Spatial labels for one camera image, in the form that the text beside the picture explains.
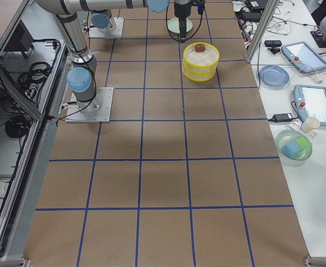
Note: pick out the aluminium frame post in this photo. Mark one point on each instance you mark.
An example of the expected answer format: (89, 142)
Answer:
(261, 28)

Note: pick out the yellow bamboo steamer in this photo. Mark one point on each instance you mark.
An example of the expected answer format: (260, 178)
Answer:
(202, 61)
(197, 76)

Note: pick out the near blue teach pendant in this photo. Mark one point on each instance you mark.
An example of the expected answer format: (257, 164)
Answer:
(310, 102)

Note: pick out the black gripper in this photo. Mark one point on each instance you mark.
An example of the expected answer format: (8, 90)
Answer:
(180, 10)

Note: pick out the blue bowl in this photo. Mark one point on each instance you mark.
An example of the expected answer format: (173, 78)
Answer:
(274, 76)

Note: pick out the blue teach pendant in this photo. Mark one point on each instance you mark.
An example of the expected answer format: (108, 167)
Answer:
(303, 57)
(310, 102)

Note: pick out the white paper cup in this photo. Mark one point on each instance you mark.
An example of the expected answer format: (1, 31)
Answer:
(310, 124)

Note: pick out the clear bowl with blocks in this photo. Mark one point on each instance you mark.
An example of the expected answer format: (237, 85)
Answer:
(294, 145)

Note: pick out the brown bun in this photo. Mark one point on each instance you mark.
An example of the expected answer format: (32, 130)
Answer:
(199, 47)

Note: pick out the black webcam on desk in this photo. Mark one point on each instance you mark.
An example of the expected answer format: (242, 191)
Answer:
(273, 45)

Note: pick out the black power adapter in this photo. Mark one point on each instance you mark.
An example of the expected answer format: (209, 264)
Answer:
(281, 117)

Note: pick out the far blue teach pendant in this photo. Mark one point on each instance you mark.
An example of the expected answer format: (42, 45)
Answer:
(303, 57)

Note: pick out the light green plate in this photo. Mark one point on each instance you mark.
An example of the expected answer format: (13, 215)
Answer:
(173, 25)

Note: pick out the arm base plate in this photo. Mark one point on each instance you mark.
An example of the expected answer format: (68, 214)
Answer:
(107, 28)
(99, 109)

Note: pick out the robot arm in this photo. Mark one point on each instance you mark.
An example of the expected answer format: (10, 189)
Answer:
(135, 4)
(91, 100)

